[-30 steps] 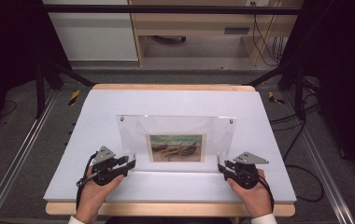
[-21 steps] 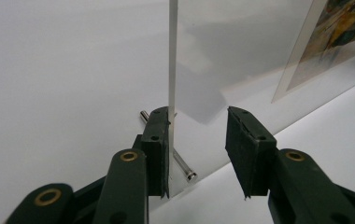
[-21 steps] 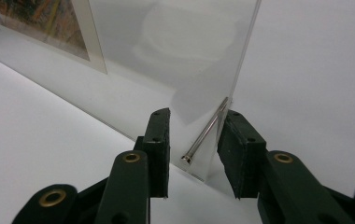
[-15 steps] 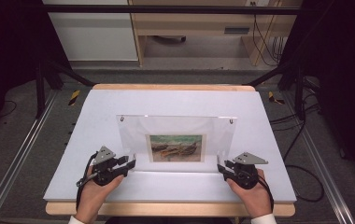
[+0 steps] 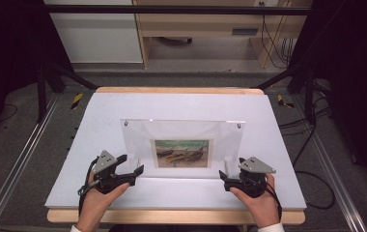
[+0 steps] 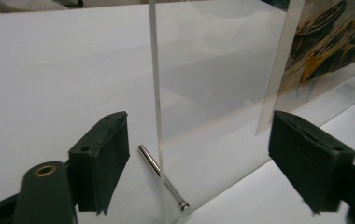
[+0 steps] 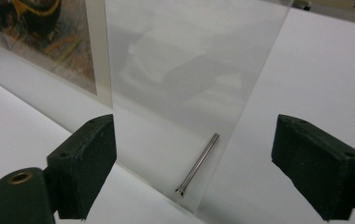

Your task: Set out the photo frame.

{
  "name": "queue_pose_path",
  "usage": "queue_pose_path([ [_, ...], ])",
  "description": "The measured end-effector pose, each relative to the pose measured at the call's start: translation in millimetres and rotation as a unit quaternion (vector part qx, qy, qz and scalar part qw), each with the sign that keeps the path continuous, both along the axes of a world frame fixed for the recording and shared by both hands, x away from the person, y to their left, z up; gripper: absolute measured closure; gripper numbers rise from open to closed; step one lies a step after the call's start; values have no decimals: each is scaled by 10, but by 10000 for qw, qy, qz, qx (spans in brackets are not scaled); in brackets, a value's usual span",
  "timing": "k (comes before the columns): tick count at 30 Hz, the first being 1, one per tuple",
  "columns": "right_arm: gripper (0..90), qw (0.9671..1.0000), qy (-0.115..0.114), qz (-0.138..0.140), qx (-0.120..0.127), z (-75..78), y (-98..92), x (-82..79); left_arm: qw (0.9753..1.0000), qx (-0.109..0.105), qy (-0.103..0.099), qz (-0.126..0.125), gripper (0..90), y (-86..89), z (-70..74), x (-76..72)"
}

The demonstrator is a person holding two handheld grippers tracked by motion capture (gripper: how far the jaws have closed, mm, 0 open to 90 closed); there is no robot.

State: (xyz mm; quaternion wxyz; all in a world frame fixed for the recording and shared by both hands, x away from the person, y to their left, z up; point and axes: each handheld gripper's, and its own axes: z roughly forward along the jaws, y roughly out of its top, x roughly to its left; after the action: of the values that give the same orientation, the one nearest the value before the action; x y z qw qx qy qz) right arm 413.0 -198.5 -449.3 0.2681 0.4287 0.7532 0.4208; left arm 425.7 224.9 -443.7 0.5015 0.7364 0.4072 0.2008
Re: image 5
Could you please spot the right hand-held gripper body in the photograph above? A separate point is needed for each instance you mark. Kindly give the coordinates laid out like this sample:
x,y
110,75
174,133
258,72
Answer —
x,y
252,180

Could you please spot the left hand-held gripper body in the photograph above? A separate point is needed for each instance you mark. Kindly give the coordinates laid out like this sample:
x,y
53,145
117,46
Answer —
x,y
106,175

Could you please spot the boat painting print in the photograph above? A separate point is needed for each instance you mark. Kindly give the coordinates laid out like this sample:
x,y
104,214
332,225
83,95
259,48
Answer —
x,y
181,154

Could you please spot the clear acrylic photo frame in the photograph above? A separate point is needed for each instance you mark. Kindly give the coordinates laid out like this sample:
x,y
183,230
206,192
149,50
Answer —
x,y
178,130

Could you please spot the person's right hand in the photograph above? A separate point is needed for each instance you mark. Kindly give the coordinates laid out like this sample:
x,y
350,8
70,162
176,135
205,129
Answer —
x,y
262,209

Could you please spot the person's left hand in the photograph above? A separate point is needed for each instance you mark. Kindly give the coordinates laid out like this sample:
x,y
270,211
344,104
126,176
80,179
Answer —
x,y
94,206

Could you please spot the white table board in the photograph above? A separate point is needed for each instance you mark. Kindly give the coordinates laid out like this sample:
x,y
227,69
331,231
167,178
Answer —
x,y
172,193

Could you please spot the white shirt right sleeve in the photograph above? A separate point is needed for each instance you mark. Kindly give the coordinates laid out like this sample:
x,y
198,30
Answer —
x,y
271,228

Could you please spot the white shirt sleeve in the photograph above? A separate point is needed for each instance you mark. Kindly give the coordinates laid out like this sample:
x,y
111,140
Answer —
x,y
271,228
75,229

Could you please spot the wooden table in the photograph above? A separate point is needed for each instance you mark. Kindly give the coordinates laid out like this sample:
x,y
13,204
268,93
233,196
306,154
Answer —
x,y
172,217

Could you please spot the white shirt left sleeve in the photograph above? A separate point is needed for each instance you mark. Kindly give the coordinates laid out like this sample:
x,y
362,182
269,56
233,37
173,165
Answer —
x,y
75,229

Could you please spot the black metal stand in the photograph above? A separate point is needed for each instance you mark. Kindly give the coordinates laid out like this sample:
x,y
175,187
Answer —
x,y
308,93
41,93

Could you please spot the white cabinet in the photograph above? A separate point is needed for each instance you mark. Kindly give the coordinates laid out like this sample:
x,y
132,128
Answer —
x,y
98,38

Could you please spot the grey drawer label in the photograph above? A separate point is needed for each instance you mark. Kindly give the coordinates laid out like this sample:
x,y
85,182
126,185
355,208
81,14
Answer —
x,y
244,31

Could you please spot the light wooden desk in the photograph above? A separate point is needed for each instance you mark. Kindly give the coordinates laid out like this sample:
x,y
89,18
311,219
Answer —
x,y
201,24

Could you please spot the black curtain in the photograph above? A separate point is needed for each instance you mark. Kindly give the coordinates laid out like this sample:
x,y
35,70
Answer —
x,y
7,48
358,64

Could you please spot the aluminium floor rail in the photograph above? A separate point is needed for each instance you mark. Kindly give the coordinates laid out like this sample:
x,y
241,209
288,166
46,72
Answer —
x,y
342,199
14,167

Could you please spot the black horizontal frame bar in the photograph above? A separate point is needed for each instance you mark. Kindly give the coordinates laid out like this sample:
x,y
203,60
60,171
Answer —
x,y
172,9

